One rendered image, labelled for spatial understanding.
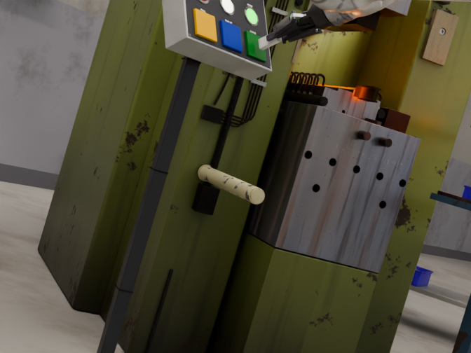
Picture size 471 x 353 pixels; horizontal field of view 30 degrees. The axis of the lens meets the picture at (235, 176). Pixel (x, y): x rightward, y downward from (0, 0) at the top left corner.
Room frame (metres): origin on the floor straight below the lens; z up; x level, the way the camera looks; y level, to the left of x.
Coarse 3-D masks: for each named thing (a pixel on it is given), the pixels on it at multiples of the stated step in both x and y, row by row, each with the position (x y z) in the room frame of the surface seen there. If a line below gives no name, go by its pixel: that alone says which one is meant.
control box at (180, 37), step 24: (168, 0) 2.30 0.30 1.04; (192, 0) 2.29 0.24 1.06; (216, 0) 2.37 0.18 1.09; (240, 0) 2.46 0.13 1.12; (168, 24) 2.28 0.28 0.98; (192, 24) 2.26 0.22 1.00; (216, 24) 2.34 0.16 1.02; (240, 24) 2.42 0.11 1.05; (264, 24) 2.51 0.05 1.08; (168, 48) 2.27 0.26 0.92; (192, 48) 2.29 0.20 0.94; (216, 48) 2.31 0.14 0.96; (240, 72) 2.46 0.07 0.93; (264, 72) 2.47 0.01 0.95
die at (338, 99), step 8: (296, 88) 2.89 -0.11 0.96; (304, 88) 2.84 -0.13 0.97; (320, 88) 2.73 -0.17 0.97; (328, 88) 2.71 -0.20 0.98; (336, 88) 2.73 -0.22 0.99; (344, 88) 2.80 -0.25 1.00; (328, 96) 2.71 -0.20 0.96; (336, 96) 2.72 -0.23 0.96; (344, 96) 2.73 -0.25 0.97; (352, 96) 2.74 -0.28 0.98; (328, 104) 2.71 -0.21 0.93; (336, 104) 2.72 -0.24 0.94; (344, 104) 2.73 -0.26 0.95; (352, 104) 2.74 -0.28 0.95; (360, 104) 2.75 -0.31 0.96; (368, 104) 2.76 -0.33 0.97; (376, 104) 2.77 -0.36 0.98; (352, 112) 2.75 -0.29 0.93; (360, 112) 2.76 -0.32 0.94; (368, 112) 2.77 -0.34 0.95; (376, 112) 2.78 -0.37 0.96
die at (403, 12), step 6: (396, 0) 2.76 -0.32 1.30; (402, 0) 2.77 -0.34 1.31; (408, 0) 2.77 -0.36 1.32; (390, 6) 2.75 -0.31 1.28; (396, 6) 2.76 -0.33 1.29; (402, 6) 2.77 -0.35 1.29; (408, 6) 2.77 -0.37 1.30; (378, 12) 2.85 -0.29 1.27; (384, 12) 2.82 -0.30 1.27; (390, 12) 2.79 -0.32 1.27; (396, 12) 2.76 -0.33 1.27; (402, 12) 2.77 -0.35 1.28
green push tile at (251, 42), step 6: (246, 36) 2.42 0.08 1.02; (252, 36) 2.44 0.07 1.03; (258, 36) 2.46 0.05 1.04; (246, 42) 2.41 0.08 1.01; (252, 42) 2.43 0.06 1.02; (258, 42) 2.45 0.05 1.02; (246, 48) 2.41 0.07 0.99; (252, 48) 2.42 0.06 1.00; (258, 48) 2.44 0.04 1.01; (252, 54) 2.41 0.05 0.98; (258, 54) 2.43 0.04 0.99; (264, 54) 2.45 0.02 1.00; (264, 60) 2.45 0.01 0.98
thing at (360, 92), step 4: (320, 84) 2.99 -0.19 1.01; (348, 88) 2.80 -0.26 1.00; (352, 88) 2.78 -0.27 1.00; (356, 88) 2.73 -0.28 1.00; (360, 88) 2.73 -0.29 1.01; (364, 88) 2.72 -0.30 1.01; (368, 88) 2.70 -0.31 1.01; (372, 88) 2.67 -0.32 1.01; (376, 88) 2.66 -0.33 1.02; (380, 88) 2.66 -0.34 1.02; (356, 92) 2.73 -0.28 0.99; (360, 92) 2.73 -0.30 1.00; (364, 92) 2.71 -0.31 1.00; (368, 92) 2.69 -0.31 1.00; (372, 92) 2.67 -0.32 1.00; (376, 92) 2.66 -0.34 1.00; (356, 96) 2.73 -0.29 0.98; (360, 96) 2.73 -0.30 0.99; (364, 96) 2.71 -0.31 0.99; (368, 96) 2.69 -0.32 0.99; (372, 96) 2.66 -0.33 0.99; (376, 96) 2.66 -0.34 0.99; (364, 100) 2.72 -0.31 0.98; (368, 100) 2.68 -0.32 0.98; (372, 100) 2.66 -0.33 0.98
